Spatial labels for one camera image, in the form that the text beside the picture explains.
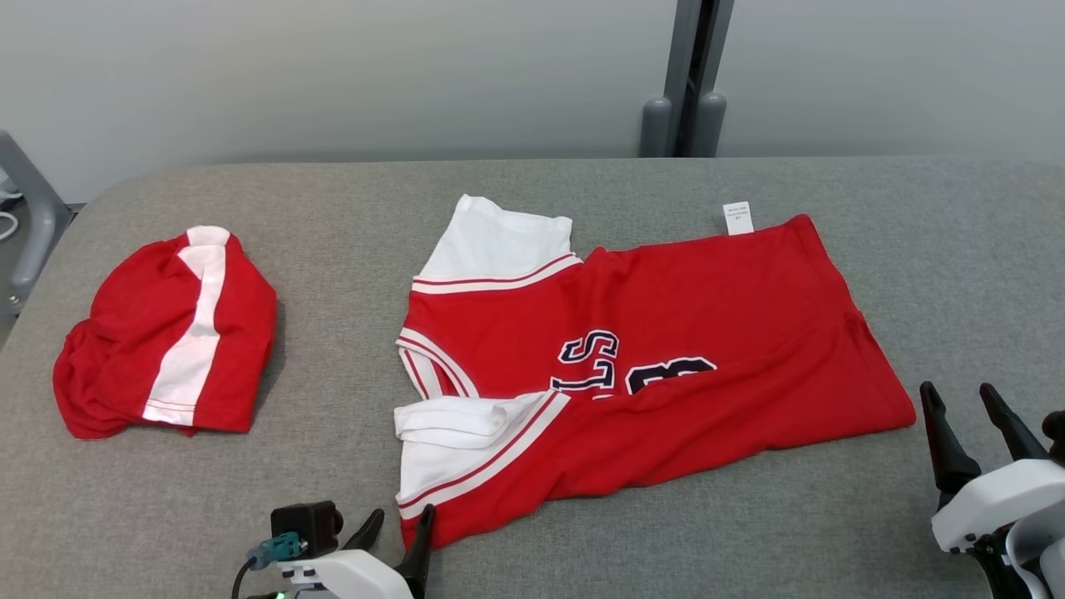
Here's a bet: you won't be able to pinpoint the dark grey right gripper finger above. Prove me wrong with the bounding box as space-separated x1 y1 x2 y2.
919 380 983 510
978 382 1051 463

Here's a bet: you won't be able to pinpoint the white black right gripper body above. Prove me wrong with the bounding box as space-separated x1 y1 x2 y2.
930 457 1065 555

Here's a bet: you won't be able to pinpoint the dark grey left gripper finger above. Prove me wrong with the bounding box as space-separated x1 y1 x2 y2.
395 503 438 599
343 508 386 552

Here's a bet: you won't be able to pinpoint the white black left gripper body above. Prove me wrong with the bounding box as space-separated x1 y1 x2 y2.
270 549 415 599

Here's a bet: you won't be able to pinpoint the red white lettered jersey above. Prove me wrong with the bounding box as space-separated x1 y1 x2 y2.
394 194 918 550

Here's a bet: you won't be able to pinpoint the red shorts with white stripe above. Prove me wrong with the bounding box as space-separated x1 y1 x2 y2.
52 225 278 440

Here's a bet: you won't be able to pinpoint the black left camera cable teal plug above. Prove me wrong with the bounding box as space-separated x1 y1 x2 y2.
230 532 302 599

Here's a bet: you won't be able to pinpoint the grey metal frame leg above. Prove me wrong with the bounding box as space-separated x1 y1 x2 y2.
0 131 74 317

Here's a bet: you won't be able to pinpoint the grey metal rail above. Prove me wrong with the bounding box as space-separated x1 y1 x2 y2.
638 0 736 159

